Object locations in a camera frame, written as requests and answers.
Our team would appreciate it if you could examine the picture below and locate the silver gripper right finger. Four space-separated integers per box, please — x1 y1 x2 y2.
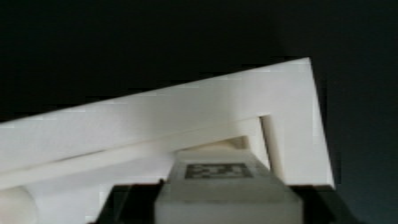
292 185 363 224

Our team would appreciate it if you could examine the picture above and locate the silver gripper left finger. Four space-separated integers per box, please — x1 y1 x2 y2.
89 181 164 224

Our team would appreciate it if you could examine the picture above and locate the white table leg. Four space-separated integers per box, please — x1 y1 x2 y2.
155 151 304 224

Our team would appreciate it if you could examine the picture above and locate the white square tabletop part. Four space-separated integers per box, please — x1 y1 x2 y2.
0 59 334 224

